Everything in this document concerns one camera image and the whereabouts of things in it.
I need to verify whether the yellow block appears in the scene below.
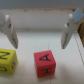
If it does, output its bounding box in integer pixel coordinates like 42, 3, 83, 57
0, 48, 19, 76

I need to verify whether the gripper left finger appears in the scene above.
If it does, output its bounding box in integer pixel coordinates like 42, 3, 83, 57
0, 13, 20, 50

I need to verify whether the pink block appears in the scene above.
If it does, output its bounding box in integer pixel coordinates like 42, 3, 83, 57
33, 49, 57, 79

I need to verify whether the white plastic box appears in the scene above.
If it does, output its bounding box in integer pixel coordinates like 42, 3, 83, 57
0, 8, 82, 84

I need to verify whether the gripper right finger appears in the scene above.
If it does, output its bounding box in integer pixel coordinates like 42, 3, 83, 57
60, 6, 84, 51

